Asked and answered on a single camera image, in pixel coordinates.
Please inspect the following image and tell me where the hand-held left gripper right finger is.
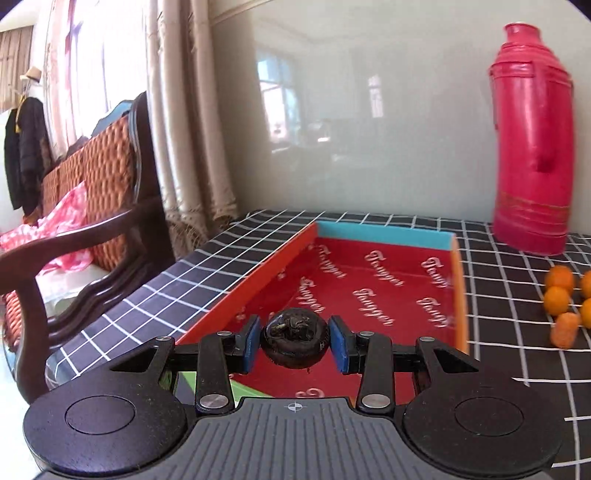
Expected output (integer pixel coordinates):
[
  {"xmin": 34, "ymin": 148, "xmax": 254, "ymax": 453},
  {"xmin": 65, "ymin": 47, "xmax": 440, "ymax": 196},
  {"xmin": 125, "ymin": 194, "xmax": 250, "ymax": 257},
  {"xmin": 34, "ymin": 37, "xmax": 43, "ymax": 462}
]
[{"xmin": 329, "ymin": 316, "xmax": 481, "ymax": 415}]

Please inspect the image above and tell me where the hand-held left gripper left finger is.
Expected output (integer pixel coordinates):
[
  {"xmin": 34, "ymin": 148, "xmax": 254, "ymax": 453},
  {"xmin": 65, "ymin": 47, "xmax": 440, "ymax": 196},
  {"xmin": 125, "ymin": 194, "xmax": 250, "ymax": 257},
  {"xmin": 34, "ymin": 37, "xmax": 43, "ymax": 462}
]
[{"xmin": 110, "ymin": 316, "xmax": 262, "ymax": 415}]

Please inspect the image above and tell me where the dark mangosteen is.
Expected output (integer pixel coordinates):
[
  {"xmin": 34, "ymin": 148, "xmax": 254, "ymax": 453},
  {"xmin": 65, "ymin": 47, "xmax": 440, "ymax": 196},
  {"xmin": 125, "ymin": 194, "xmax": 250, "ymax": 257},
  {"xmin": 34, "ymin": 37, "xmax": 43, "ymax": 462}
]
[{"xmin": 261, "ymin": 309, "xmax": 331, "ymax": 370}]

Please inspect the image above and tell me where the red cardboard box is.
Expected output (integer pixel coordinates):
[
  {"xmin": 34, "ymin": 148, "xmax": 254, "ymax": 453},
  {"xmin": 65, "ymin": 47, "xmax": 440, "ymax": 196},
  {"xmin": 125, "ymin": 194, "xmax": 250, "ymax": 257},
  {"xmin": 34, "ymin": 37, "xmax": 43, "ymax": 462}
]
[{"xmin": 175, "ymin": 220, "xmax": 470, "ymax": 400}]

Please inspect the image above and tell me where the elongated orange fruit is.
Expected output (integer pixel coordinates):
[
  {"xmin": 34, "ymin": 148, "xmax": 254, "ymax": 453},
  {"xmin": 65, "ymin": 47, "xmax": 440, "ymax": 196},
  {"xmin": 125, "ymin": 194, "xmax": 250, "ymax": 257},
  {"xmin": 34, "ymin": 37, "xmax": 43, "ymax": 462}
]
[{"xmin": 550, "ymin": 312, "xmax": 581, "ymax": 349}]

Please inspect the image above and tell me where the black checkered tablecloth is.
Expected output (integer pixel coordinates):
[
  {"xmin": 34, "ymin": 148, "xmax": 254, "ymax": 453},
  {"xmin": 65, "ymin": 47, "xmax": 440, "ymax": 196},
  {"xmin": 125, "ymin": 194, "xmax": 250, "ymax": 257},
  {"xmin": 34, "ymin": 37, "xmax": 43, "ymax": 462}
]
[{"xmin": 46, "ymin": 210, "xmax": 591, "ymax": 480}]

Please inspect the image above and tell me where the white sheet on sofa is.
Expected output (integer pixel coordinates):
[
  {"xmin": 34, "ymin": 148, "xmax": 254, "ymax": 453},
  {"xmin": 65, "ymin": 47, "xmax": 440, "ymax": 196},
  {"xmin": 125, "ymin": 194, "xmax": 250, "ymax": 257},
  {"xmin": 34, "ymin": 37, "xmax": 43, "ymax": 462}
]
[{"xmin": 39, "ymin": 263, "xmax": 118, "ymax": 320}]

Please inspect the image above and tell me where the pink checkered cloth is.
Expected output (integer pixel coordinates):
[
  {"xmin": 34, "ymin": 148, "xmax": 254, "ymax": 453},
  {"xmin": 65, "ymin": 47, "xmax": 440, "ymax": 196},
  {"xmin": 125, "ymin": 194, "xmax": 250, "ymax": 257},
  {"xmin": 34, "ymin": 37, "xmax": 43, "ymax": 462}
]
[{"xmin": 0, "ymin": 181, "xmax": 94, "ymax": 276}]

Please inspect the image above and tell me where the wooden sofa with orange cushions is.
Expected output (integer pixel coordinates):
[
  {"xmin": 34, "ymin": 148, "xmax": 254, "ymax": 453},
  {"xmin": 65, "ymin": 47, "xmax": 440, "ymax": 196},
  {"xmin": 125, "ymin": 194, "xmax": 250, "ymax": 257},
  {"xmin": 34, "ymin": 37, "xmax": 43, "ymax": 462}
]
[{"xmin": 0, "ymin": 91, "xmax": 177, "ymax": 403}]

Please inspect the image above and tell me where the beige curtain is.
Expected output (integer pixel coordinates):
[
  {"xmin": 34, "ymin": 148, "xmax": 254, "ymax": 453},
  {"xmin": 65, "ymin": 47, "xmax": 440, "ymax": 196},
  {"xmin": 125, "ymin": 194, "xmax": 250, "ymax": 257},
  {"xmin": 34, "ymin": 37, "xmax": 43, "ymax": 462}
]
[{"xmin": 148, "ymin": 0, "xmax": 239, "ymax": 260}]

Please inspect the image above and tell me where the white cabinet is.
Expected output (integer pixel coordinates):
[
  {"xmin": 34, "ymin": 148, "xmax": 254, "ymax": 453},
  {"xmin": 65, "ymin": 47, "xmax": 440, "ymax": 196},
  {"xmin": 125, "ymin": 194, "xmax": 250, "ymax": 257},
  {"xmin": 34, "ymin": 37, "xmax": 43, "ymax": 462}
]
[{"xmin": 0, "ymin": 108, "xmax": 26, "ymax": 236}]

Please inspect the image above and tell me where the red thermos flask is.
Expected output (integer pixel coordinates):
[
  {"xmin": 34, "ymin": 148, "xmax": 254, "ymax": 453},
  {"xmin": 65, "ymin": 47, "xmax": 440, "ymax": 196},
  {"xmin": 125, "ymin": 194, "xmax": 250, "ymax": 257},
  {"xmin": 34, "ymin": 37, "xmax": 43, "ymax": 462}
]
[{"xmin": 488, "ymin": 23, "xmax": 576, "ymax": 256}]

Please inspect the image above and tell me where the black coat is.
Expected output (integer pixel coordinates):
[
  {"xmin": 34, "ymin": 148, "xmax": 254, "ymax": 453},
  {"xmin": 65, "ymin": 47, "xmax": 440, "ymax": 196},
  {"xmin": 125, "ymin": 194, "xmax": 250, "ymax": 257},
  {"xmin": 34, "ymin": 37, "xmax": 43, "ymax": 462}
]
[{"xmin": 4, "ymin": 96, "xmax": 52, "ymax": 216}]

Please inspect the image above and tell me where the window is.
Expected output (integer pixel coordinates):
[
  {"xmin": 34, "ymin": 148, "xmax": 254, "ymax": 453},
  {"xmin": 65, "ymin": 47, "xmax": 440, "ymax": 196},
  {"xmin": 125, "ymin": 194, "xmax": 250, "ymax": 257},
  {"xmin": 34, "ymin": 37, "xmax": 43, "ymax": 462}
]
[{"xmin": 76, "ymin": 0, "xmax": 151, "ymax": 118}]

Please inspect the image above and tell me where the sheer patterned curtain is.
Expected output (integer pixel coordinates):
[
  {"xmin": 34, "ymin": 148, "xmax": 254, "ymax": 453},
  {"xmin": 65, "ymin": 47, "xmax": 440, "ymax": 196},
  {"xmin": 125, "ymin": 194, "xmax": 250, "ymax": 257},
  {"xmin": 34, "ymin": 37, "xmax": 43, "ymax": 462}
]
[{"xmin": 44, "ymin": 0, "xmax": 155, "ymax": 158}]

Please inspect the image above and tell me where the brown curtain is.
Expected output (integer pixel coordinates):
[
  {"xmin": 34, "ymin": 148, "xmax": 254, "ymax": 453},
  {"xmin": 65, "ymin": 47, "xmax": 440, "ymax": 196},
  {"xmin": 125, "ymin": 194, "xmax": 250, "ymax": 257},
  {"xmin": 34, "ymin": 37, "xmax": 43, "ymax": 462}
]
[{"xmin": 0, "ymin": 25, "xmax": 36, "ymax": 112}]

